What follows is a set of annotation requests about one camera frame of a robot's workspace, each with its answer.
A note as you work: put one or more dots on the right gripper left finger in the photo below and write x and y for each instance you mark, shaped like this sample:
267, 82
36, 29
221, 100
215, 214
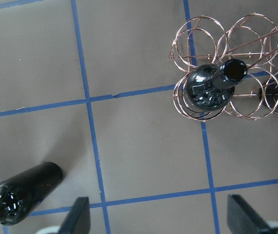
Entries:
78, 220

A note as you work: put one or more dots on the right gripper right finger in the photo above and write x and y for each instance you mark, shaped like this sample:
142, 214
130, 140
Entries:
243, 219

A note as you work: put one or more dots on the dark bottle in basket corner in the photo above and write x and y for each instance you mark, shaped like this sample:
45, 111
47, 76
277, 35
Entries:
210, 87

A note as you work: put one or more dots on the copper wire wine basket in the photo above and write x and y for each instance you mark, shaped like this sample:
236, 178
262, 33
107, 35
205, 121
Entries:
203, 40

